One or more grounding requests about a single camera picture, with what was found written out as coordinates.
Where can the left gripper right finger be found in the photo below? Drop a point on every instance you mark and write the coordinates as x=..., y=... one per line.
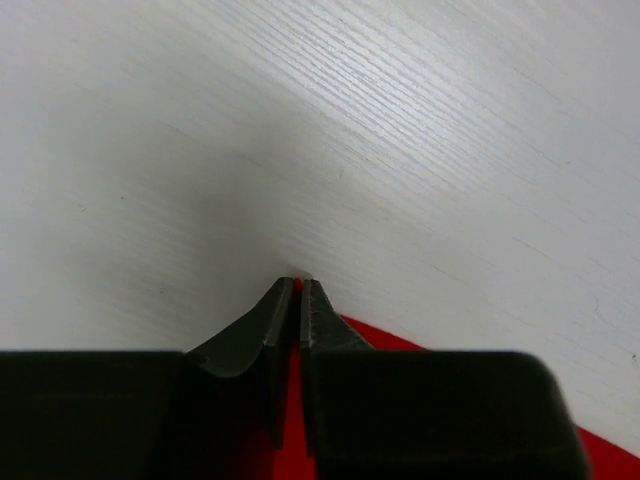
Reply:
x=321, y=329

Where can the red t shirt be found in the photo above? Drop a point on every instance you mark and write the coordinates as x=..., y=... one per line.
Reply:
x=396, y=411

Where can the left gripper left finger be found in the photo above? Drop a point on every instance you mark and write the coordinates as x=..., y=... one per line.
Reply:
x=256, y=347

